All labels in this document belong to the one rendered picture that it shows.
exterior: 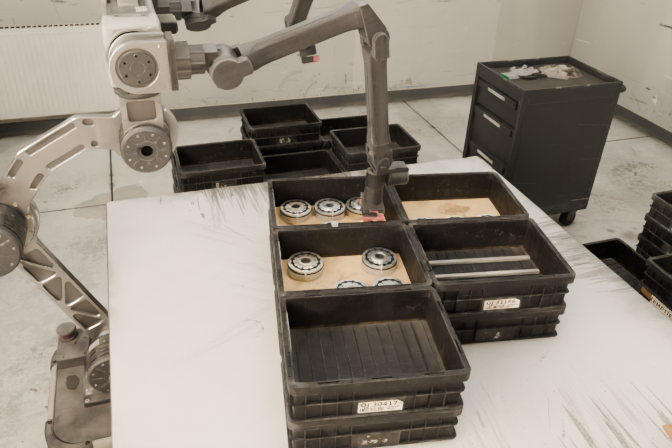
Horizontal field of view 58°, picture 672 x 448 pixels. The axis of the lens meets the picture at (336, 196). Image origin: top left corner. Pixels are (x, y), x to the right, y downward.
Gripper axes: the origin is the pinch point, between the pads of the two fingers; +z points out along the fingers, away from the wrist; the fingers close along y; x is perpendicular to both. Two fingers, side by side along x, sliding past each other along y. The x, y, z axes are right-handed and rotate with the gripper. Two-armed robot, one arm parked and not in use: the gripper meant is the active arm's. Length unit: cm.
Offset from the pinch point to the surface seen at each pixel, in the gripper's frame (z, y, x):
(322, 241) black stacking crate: -0.9, -10.9, 15.2
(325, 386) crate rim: -5, -70, 17
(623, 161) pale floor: 77, 218, -217
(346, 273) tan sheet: 4.5, -18.9, 8.2
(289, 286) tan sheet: 5.2, -24.7, 24.6
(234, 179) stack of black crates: 35, 91, 49
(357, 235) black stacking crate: -2.9, -10.0, 4.9
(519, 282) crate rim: -7, -35, -36
